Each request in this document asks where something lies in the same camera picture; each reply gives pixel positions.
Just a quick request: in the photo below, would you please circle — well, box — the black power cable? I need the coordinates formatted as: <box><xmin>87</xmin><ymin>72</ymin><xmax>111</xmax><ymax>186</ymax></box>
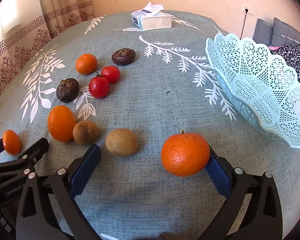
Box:
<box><xmin>240</xmin><ymin>11</ymin><xmax>248</xmax><ymax>40</ymax></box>

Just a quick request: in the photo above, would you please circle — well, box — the red tomato with stem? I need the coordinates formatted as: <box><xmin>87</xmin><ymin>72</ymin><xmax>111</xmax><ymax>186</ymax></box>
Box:
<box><xmin>88</xmin><ymin>72</ymin><xmax>110</xmax><ymax>99</ymax></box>

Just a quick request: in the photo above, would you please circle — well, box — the brown longan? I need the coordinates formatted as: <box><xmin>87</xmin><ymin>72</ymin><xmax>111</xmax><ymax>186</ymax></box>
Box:
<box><xmin>73</xmin><ymin>121</ymin><xmax>99</xmax><ymax>146</ymax></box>
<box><xmin>105</xmin><ymin>128</ymin><xmax>138</xmax><ymax>157</ymax></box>

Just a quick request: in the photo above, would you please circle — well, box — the large round orange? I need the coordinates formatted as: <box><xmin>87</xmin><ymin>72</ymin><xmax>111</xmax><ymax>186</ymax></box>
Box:
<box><xmin>161</xmin><ymin>129</ymin><xmax>211</xmax><ymax>177</ymax></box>

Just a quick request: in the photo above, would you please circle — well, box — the tissue pack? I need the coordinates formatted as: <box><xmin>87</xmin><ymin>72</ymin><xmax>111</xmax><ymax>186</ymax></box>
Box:
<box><xmin>130</xmin><ymin>2</ymin><xmax>173</xmax><ymax>31</ymax></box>

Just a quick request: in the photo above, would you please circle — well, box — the dark water chestnut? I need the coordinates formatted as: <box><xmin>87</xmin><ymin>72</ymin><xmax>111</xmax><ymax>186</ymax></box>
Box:
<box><xmin>112</xmin><ymin>48</ymin><xmax>137</xmax><ymax>66</ymax></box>
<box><xmin>56</xmin><ymin>78</ymin><xmax>80</xmax><ymax>103</ymax></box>

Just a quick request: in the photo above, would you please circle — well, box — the light blue lattice basket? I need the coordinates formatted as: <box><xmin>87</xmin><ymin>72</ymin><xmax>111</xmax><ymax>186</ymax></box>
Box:
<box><xmin>205</xmin><ymin>33</ymin><xmax>300</xmax><ymax>149</ymax></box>

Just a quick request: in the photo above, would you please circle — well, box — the oval smooth orange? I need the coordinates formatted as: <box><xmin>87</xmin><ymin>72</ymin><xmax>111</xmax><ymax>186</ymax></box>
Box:
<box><xmin>48</xmin><ymin>105</ymin><xmax>77</xmax><ymax>143</ymax></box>

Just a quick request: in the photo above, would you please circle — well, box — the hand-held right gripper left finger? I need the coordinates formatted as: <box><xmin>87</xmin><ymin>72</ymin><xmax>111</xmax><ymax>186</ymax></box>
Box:
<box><xmin>16</xmin><ymin>144</ymin><xmax>101</xmax><ymax>240</ymax></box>

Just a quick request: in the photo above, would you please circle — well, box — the leaf-printed grey-green tablecloth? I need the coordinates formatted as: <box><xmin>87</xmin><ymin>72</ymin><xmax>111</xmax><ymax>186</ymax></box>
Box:
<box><xmin>0</xmin><ymin>10</ymin><xmax>300</xmax><ymax>240</ymax></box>

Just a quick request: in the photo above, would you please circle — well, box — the leopard print cloth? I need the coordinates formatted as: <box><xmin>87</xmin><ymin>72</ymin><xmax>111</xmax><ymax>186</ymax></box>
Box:
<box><xmin>268</xmin><ymin>44</ymin><xmax>300</xmax><ymax>92</ymax></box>

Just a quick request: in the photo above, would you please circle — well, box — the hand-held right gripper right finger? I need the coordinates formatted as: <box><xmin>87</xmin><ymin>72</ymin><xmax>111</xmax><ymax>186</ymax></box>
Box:
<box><xmin>205</xmin><ymin>145</ymin><xmax>283</xmax><ymax>240</ymax></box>

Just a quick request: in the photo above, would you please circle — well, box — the small round orange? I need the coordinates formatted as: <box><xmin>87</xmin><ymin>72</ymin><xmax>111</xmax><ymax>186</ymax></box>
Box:
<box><xmin>75</xmin><ymin>53</ymin><xmax>98</xmax><ymax>75</ymax></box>

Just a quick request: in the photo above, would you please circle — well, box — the beige patterned curtain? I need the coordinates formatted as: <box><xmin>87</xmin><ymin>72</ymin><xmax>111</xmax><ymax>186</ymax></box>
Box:
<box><xmin>0</xmin><ymin>0</ymin><xmax>95</xmax><ymax>124</ymax></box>

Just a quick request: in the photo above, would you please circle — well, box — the white wall socket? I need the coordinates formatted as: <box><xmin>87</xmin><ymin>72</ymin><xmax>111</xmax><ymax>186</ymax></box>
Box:
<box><xmin>242</xmin><ymin>4</ymin><xmax>255</xmax><ymax>16</ymax></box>

